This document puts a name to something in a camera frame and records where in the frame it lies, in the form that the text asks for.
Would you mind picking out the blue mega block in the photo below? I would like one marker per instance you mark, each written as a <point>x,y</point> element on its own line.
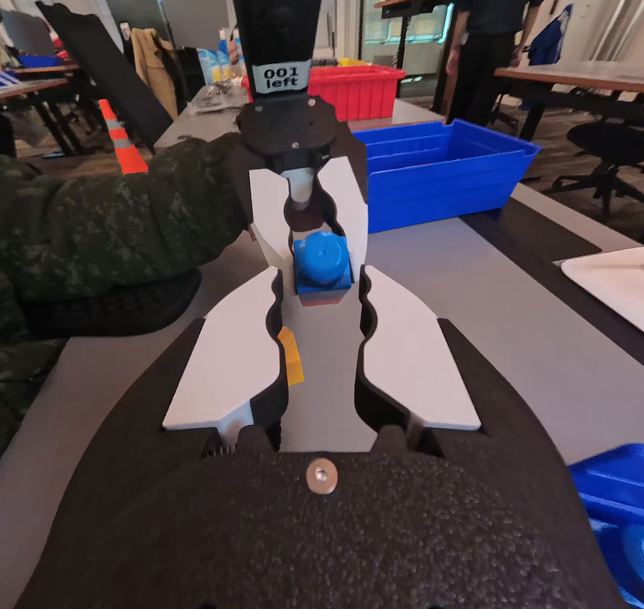
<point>322,261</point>

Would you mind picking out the orange traffic cone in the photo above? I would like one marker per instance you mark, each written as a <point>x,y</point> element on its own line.
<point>123,146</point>

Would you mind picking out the blue plastic bin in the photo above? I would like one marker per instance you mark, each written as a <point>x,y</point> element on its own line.
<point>603,478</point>
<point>427,191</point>

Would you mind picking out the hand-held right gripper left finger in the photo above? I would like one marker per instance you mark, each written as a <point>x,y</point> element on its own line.
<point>226,362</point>

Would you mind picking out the black office chair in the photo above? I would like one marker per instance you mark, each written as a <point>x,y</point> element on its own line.
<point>609,146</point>

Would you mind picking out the wooden standing desk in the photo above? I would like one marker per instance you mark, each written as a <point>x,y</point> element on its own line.
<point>412,0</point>

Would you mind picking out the tan coat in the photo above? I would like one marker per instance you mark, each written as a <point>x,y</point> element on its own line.
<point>151,70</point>

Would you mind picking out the red plastic bin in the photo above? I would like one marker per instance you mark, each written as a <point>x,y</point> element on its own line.
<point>352,90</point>

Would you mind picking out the black mesh armrest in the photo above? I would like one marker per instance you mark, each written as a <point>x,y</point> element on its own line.
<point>110,307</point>

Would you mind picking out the blue jacket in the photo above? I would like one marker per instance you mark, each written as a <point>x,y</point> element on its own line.
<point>551,40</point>

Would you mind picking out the yellow plastic bin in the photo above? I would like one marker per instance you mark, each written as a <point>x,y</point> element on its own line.
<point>354,62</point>

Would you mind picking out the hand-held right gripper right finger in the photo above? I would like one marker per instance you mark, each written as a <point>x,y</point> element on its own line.
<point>417,367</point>

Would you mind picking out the blue white carton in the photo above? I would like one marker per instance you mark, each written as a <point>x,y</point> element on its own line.
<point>214,65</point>

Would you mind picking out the orange mega block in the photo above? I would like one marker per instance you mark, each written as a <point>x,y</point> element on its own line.
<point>293,357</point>

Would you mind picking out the person's left forearm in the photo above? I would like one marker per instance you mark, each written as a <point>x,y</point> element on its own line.
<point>126,216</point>

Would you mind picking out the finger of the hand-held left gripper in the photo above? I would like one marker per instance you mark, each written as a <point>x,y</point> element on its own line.
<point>266,206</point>
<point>349,206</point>

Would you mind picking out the red mega block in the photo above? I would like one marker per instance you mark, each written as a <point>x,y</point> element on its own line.
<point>323,301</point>

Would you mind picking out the clear plastic bag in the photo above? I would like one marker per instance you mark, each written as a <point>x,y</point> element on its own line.
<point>216,98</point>

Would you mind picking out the black leaning panel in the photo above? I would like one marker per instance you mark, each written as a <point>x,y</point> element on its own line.
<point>100,65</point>

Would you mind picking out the wooden office table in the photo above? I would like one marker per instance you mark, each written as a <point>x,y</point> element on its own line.
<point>35,85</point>
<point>578,73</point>

